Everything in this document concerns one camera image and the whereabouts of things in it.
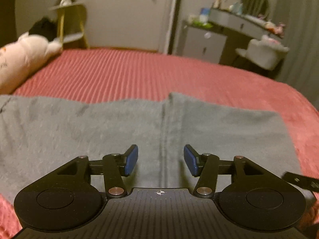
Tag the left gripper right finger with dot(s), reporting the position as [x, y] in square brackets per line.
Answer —
[207, 167]

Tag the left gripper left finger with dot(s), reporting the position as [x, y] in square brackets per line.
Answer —
[114, 167]

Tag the grey sweatpants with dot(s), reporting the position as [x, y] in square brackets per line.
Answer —
[40, 134]

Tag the person right hand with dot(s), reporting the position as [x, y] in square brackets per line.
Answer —
[308, 224]

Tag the red ribbed bed blanket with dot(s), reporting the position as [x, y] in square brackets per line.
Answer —
[101, 75]

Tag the grey bedside cabinet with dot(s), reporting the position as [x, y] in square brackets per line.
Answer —
[198, 43]

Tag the white fluffy chair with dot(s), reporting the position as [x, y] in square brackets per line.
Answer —
[266, 53]

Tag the grey vanity desk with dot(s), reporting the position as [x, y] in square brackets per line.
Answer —
[239, 30]

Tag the white plush pillow toy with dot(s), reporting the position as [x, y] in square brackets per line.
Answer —
[21, 59]

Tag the blue white bottle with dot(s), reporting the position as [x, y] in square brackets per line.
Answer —
[204, 15]

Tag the gold leg side table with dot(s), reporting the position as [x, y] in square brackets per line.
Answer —
[71, 24]

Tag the black plush toy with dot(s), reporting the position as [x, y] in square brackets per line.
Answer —
[46, 28]

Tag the round vanity mirror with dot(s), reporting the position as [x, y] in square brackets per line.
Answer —
[256, 8]

